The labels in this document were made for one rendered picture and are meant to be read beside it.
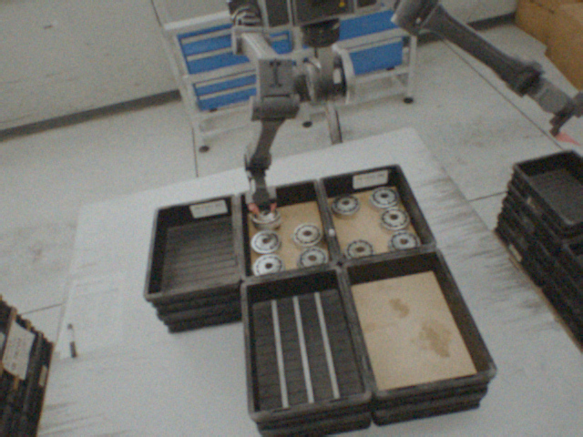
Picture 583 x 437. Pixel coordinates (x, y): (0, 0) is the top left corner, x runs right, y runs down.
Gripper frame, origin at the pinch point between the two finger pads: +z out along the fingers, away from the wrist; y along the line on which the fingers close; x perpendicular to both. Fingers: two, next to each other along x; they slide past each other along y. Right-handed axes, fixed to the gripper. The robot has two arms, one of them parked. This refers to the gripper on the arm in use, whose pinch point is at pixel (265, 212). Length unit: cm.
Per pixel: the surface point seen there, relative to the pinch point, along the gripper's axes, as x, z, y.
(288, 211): 4.3, 6.3, 7.8
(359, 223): -7.8, 6.4, 31.7
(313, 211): 1.9, 6.4, 17.1
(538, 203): 11, 37, 113
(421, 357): -59, 6, 36
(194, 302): -30.1, 3.0, -25.8
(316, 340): -49, 6, 9
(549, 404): -73, 19, 68
